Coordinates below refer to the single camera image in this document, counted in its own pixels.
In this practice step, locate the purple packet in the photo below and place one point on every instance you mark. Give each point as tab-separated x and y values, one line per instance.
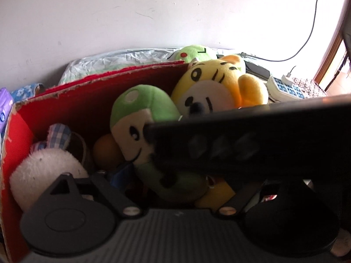
5	109

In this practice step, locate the wooden window frame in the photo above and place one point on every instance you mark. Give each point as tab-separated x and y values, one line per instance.
329	63

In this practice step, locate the dark patterned blanket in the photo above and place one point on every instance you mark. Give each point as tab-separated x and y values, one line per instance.
312	86

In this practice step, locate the black smartphone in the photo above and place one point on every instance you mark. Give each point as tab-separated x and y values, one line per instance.
257	70

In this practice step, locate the white fluffy plush toy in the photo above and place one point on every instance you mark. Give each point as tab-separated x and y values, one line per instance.
41	169

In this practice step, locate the red cardboard box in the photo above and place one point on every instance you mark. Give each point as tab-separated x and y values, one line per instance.
82	106

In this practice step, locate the white charger plug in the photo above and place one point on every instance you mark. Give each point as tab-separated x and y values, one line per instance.
288	80

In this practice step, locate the green bean plush toy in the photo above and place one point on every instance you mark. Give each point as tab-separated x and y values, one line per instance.
142	101

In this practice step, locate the cream power strip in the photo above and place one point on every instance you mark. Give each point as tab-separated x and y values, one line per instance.
285	93

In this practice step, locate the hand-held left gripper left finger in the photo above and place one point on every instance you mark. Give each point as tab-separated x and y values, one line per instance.
120	176

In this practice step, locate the blue floral packet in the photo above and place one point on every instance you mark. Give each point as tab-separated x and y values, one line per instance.
26	93

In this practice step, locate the yellow tiger plush toy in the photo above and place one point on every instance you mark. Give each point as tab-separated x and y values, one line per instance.
216	87

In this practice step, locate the orange ball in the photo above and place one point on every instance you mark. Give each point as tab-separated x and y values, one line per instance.
107	150

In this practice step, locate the green frog plush toy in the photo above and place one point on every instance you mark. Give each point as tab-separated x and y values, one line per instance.
192	52

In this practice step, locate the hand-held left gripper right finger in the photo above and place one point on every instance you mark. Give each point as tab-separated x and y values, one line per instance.
244	194

